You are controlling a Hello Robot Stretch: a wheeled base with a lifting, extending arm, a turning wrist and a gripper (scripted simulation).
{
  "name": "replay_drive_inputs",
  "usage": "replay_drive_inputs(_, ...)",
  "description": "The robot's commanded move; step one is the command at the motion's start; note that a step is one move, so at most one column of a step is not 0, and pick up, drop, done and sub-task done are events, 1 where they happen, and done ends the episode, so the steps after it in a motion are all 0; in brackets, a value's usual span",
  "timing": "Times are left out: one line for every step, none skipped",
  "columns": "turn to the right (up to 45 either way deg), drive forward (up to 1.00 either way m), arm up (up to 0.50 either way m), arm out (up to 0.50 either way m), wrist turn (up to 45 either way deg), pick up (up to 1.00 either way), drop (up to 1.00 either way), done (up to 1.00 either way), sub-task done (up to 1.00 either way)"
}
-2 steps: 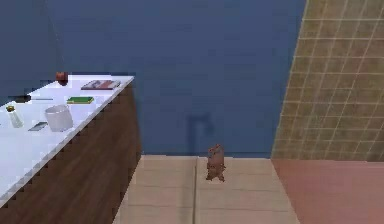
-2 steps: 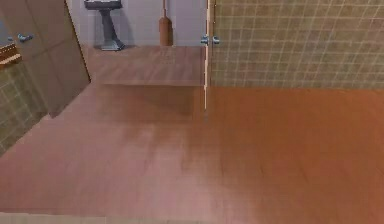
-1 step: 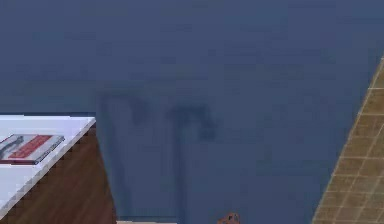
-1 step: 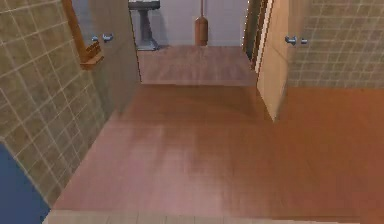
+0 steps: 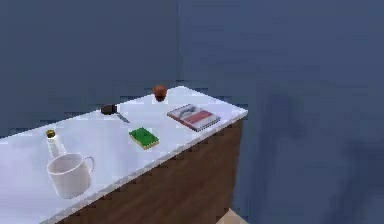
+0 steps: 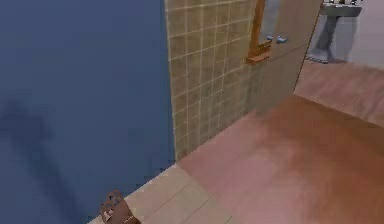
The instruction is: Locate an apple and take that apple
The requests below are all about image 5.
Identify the red and grey book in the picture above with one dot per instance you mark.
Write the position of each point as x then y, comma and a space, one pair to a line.
194, 117

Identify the green and yellow sponge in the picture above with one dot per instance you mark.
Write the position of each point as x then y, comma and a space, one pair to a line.
143, 137

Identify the brown cabinet with white worktop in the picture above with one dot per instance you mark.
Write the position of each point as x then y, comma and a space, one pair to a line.
150, 166

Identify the white mug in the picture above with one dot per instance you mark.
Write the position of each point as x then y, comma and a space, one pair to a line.
70, 175

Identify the white bottle with gold cap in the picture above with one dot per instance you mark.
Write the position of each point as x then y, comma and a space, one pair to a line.
54, 144

